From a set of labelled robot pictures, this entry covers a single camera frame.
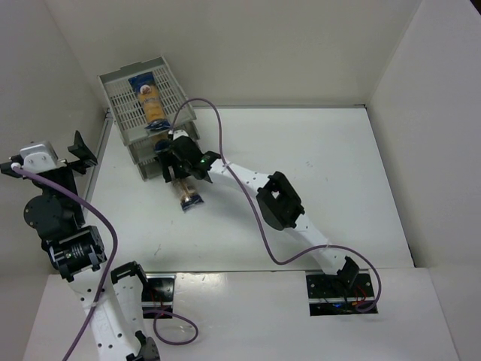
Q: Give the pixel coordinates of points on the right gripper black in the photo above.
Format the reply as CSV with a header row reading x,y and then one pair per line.
x,y
171,159

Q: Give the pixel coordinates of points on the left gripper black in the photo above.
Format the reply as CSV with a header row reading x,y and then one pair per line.
x,y
65,164

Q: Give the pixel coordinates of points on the pasta bag label side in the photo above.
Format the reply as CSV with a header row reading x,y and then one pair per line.
x,y
187,193
147,92

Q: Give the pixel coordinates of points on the blue yellow spaghetti bag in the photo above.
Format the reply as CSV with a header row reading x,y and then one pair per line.
x,y
162,142

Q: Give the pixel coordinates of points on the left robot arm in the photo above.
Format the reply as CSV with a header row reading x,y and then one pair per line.
x,y
110,297

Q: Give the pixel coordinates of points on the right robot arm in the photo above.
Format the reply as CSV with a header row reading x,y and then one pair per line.
x,y
278,204

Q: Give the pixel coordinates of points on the grey three-tier tray shelf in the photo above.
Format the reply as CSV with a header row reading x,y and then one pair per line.
x,y
130,117

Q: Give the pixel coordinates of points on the aluminium frame rail left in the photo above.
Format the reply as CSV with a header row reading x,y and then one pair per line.
x,y
92,173

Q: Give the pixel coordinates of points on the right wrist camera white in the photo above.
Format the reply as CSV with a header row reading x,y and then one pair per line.
x,y
174,134

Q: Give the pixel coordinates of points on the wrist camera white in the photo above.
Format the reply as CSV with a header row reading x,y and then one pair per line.
x,y
37,157
174,134

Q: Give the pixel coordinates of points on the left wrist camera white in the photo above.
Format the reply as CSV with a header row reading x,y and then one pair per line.
x,y
37,157

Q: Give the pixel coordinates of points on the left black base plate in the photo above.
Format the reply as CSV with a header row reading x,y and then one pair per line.
x,y
158,294

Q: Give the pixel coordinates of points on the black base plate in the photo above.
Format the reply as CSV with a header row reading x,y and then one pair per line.
x,y
326,297
158,294

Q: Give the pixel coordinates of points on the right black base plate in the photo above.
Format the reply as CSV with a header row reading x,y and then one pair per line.
x,y
326,297

